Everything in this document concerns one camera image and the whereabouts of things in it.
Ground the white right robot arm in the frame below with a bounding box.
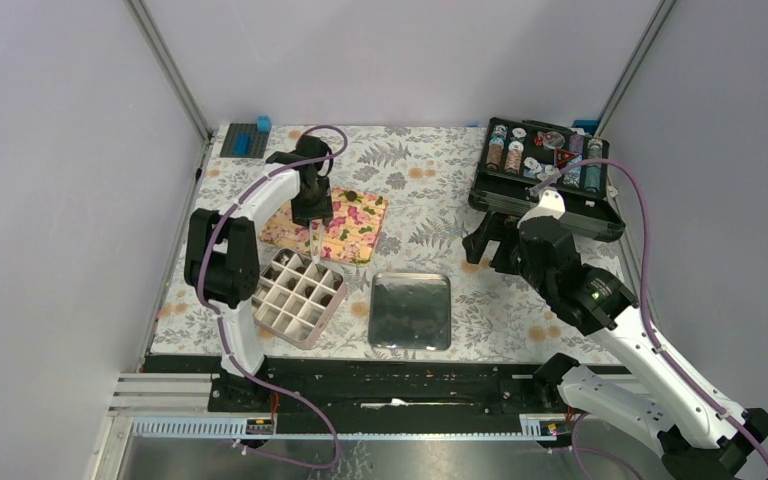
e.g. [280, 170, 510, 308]
[462, 213, 768, 479]

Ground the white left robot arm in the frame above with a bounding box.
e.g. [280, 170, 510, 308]
[184, 132, 338, 411]

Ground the pink divided chocolate box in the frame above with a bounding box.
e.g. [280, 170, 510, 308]
[251, 248, 346, 350]

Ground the blue lego brick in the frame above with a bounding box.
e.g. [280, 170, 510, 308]
[232, 133, 251, 157]
[256, 115, 272, 133]

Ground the grey lego baseplate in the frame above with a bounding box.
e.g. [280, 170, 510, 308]
[219, 123, 271, 158]

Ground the black poker chip case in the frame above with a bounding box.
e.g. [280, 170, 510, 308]
[468, 117, 625, 242]

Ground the floral rectangular tray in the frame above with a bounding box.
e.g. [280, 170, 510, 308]
[260, 188, 389, 265]

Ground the silver metal tin lid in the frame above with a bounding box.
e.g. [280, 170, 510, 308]
[368, 272, 452, 351]

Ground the blue block behind case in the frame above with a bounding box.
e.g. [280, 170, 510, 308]
[571, 119, 600, 135]

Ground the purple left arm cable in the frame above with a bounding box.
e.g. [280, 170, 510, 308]
[195, 125, 350, 470]

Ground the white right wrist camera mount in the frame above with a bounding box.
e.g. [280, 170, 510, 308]
[517, 188, 566, 227]

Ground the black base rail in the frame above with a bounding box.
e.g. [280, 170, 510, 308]
[207, 357, 577, 437]

